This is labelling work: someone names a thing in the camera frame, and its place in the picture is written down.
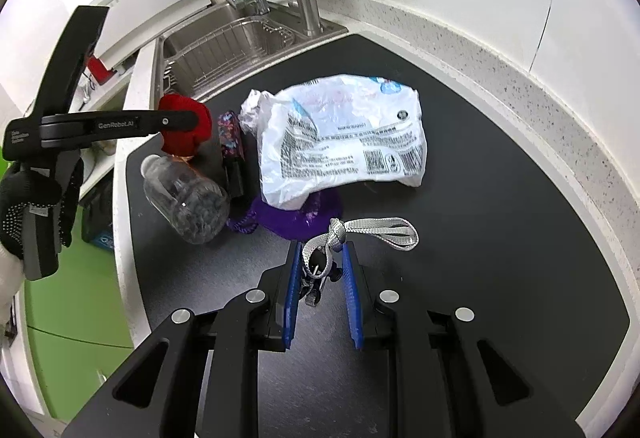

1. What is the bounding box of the white printed plastic bag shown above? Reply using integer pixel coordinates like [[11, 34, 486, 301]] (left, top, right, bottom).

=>
[[257, 74, 428, 211]]

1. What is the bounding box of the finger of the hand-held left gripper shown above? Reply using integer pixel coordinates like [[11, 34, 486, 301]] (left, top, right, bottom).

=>
[[42, 109, 200, 140], [29, 6, 110, 119]]

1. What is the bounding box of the clear plastic bottle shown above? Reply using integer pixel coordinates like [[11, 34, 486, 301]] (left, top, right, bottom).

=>
[[141, 153, 232, 245]]

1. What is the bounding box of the small red and white object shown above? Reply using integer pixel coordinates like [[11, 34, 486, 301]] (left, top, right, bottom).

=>
[[84, 55, 120, 85]]

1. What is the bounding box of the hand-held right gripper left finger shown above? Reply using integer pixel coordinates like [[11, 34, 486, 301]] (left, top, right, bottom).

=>
[[62, 241, 303, 438]]

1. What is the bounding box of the red cloth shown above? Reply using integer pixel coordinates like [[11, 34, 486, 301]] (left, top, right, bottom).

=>
[[159, 93, 214, 157]]

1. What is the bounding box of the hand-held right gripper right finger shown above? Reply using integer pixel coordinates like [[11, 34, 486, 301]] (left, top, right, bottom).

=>
[[341, 241, 586, 438]]

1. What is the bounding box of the purple drawstring pouch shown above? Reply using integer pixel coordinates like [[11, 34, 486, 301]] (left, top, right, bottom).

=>
[[225, 189, 346, 240]]

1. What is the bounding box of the floral patterned packet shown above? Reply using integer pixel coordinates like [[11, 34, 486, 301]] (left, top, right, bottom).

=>
[[217, 111, 247, 196]]

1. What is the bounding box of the stainless steel sink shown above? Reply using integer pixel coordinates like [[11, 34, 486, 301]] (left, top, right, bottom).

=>
[[155, 13, 349, 103]]

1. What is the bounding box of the dark bag with blue print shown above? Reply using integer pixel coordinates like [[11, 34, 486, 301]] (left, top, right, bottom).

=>
[[79, 174, 117, 250]]

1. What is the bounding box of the person's left hand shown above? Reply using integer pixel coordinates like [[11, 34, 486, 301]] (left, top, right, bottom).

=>
[[0, 157, 86, 261]]

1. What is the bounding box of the black counter mat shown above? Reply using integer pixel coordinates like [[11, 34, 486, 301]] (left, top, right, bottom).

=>
[[125, 32, 632, 438]]

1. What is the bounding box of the grey lanyard with keys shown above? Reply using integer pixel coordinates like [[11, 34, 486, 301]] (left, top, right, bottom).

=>
[[299, 217, 420, 309]]

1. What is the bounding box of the white paper ball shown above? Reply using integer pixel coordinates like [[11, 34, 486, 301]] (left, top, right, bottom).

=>
[[239, 89, 275, 134]]

